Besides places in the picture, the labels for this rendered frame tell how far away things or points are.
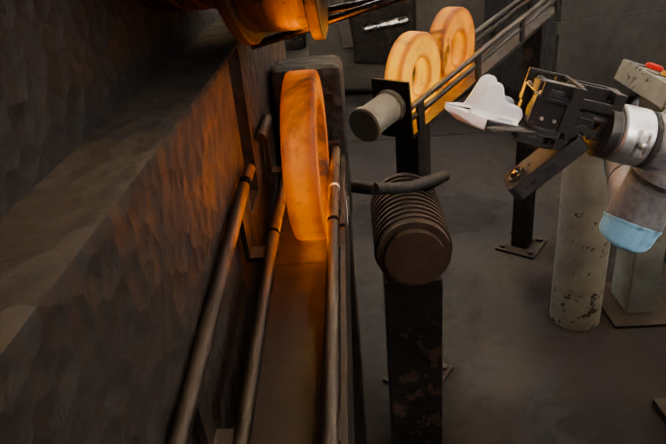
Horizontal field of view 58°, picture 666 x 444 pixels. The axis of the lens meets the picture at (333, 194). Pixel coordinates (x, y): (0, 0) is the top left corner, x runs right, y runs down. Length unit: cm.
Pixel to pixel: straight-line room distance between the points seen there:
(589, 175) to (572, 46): 142
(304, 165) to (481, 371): 100
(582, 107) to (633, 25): 214
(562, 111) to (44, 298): 65
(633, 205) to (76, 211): 73
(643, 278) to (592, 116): 89
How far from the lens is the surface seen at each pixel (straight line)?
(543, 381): 148
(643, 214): 89
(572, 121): 79
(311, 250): 66
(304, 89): 60
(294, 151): 57
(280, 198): 67
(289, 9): 50
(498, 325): 162
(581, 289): 156
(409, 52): 106
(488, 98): 76
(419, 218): 98
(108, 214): 31
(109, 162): 37
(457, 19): 122
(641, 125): 83
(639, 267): 164
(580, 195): 144
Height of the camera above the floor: 100
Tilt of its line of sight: 26 degrees down
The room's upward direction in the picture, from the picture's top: 5 degrees counter-clockwise
